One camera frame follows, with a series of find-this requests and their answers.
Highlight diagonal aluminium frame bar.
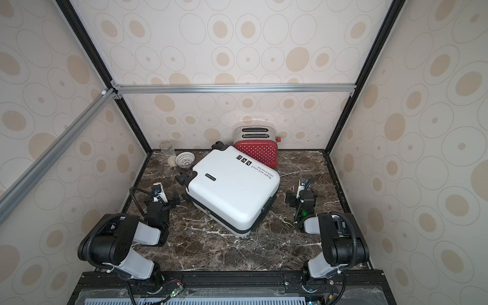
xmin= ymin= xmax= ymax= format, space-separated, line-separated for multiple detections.
xmin=1 ymin=88 xmax=116 ymax=223

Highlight white hard-shell suitcase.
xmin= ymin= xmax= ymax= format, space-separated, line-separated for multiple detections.
xmin=175 ymin=141 xmax=280 ymax=237

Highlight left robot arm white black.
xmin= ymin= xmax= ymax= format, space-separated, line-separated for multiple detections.
xmin=78 ymin=182 xmax=180 ymax=285

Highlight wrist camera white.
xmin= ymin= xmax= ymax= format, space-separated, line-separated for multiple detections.
xmin=151 ymin=182 xmax=169 ymax=203
xmin=296 ymin=179 xmax=311 ymax=198

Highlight horizontal aluminium frame bar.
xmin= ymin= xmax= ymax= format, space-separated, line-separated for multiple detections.
xmin=114 ymin=83 xmax=357 ymax=94

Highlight clear glass jar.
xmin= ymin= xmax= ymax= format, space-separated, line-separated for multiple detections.
xmin=159 ymin=141 xmax=177 ymax=168

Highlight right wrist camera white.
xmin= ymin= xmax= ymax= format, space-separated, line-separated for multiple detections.
xmin=296 ymin=179 xmax=311 ymax=198

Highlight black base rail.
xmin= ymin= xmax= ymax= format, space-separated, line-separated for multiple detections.
xmin=68 ymin=268 xmax=396 ymax=304

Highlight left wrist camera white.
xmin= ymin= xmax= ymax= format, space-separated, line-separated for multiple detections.
xmin=151 ymin=182 xmax=169 ymax=203

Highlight red and silver toaster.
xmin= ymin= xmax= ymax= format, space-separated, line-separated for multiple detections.
xmin=233 ymin=126 xmax=281 ymax=168

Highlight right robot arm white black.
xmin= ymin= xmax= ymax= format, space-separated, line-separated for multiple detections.
xmin=285 ymin=179 xmax=370 ymax=283

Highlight white perforated strainer bowl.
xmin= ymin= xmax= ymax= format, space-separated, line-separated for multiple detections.
xmin=175 ymin=152 xmax=195 ymax=169

